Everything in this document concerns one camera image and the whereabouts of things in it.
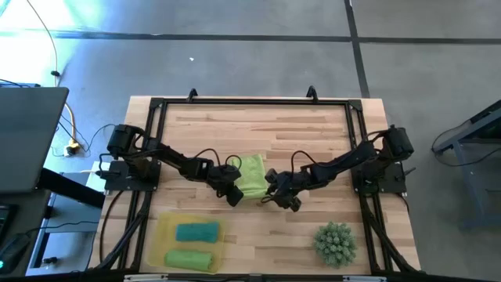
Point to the white paper sheet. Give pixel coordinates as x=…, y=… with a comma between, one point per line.
x=94, y=176

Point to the grey shelf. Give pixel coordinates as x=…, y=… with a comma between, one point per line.
x=74, y=213

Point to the black desk beam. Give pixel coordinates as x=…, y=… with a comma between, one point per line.
x=70, y=188

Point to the blue-grey metal table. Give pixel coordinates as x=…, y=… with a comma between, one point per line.
x=467, y=180

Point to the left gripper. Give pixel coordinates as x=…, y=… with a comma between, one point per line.
x=225, y=176

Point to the yellow translucent plastic basket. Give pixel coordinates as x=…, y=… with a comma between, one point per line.
x=156, y=250

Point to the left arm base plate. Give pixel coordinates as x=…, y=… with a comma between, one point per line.
x=117, y=178

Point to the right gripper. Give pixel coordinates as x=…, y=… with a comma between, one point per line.
x=291, y=184

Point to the grey laptop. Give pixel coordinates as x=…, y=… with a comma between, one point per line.
x=31, y=137

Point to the dark desk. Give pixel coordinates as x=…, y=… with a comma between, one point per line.
x=27, y=219

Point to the green artificial succulent plant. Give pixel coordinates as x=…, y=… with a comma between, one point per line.
x=335, y=244

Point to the pale lime microfiber towel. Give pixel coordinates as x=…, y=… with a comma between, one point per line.
x=254, y=176

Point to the yellow power plug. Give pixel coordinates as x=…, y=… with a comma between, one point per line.
x=72, y=148

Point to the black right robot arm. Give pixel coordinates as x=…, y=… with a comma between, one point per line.
x=352, y=156

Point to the bright green microfiber towel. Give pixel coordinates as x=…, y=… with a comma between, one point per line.
x=189, y=260

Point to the black aluminium table frame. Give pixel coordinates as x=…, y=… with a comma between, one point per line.
x=254, y=101

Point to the teal microfiber towel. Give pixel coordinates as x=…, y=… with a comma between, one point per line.
x=197, y=232

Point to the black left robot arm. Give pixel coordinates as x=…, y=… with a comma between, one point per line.
x=172, y=156

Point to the white bracket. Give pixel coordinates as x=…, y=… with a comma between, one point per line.
x=364, y=279
x=146, y=277

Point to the black frame hook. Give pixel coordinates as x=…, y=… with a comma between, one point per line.
x=312, y=92
x=192, y=94

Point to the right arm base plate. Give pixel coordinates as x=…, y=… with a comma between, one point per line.
x=393, y=183

